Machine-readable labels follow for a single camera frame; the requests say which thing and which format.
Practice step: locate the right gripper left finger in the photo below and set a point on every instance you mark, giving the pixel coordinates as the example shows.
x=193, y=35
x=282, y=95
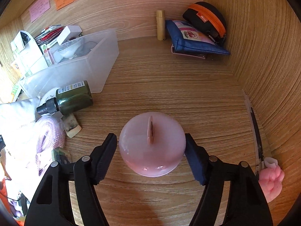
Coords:
x=51, y=204

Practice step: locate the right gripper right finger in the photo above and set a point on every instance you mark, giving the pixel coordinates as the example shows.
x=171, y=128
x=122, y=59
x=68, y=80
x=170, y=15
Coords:
x=246, y=205

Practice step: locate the dark green spray bottle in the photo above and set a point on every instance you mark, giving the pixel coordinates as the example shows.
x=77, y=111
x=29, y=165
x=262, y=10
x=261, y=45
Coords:
x=68, y=99

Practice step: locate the white round lidded container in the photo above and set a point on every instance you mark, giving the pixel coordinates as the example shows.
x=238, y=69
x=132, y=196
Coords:
x=50, y=94

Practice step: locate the pink paw toy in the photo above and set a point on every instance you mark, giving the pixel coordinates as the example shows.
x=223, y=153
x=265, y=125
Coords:
x=270, y=179

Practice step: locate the small sachet packet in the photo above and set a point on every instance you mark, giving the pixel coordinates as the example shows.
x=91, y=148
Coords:
x=71, y=125

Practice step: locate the white folded paper sheet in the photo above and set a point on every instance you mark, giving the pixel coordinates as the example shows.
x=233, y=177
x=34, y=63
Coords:
x=28, y=58

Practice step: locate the clear plastic storage bin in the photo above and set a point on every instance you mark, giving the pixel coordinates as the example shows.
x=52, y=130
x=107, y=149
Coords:
x=92, y=62

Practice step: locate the glass bowl of beads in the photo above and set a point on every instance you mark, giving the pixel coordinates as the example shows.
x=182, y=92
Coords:
x=68, y=49

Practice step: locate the pink notebook under pouch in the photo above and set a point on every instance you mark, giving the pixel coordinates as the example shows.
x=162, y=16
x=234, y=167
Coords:
x=188, y=54

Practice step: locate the stack of booklets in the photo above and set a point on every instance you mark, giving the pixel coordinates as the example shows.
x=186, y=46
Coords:
x=48, y=37

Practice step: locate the white small box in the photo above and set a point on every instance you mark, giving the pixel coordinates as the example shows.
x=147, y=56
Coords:
x=69, y=32

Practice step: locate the blue zip pouch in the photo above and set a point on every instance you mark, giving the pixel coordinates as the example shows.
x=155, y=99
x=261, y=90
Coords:
x=188, y=40

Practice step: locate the black orange round case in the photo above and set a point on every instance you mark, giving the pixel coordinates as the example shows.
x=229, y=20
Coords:
x=207, y=19

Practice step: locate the yellow lotion bottle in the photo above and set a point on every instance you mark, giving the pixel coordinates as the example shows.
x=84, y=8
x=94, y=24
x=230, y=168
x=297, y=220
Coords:
x=160, y=18

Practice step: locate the pink sticky note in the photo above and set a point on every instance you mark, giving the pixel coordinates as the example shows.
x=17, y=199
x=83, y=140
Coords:
x=38, y=8

